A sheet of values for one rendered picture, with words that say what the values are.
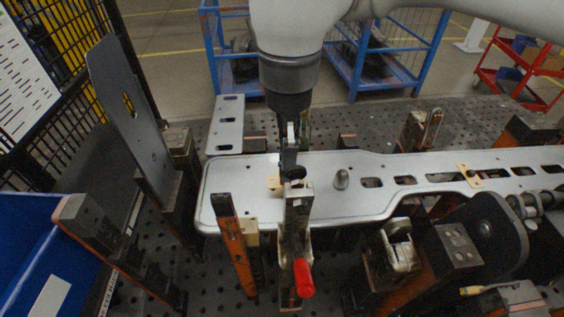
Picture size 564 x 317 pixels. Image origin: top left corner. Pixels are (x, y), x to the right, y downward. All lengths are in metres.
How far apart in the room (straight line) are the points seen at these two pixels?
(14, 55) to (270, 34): 0.56
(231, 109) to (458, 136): 1.08
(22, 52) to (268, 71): 0.56
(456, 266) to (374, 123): 0.98
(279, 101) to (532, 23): 0.29
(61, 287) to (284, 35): 0.47
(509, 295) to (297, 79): 0.45
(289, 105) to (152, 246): 0.70
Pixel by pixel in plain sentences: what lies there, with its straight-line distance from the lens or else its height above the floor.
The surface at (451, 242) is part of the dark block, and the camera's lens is 0.45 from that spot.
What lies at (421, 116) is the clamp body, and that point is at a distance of 0.81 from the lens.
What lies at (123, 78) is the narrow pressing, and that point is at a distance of 0.48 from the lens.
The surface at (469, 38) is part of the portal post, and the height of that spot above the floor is 0.16.
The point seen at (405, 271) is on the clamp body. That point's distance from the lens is 0.46.
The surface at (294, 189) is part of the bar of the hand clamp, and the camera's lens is 0.31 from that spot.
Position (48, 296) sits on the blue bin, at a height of 1.11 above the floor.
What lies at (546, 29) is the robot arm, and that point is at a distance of 0.32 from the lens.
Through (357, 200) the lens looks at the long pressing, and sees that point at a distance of 0.58.
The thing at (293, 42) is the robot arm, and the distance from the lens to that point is 0.32.
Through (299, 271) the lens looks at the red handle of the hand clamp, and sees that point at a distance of 0.35.
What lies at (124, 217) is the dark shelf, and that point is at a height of 1.03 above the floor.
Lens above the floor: 1.46
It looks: 46 degrees down
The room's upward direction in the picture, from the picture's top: straight up
